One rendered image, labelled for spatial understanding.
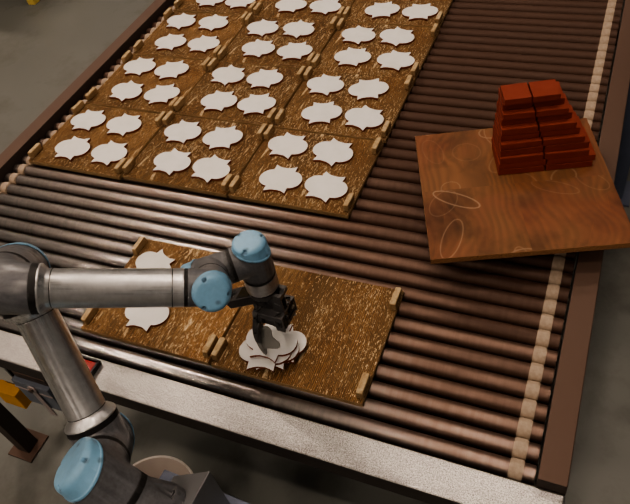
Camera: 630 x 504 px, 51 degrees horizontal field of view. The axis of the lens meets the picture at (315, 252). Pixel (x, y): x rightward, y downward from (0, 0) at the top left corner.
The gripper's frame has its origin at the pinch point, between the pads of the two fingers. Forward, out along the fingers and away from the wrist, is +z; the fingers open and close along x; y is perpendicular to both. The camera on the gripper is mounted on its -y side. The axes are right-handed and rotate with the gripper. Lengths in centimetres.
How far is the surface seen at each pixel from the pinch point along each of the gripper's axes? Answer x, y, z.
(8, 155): 47, -132, 5
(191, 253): 22.9, -38.8, 5.9
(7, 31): 263, -382, 102
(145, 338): -7.8, -35.7, 5.9
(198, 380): -13.9, -16.0, 7.8
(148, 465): -22, -50, 66
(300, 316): 10.8, 2.3, 5.6
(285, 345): -1.6, 4.5, 0.6
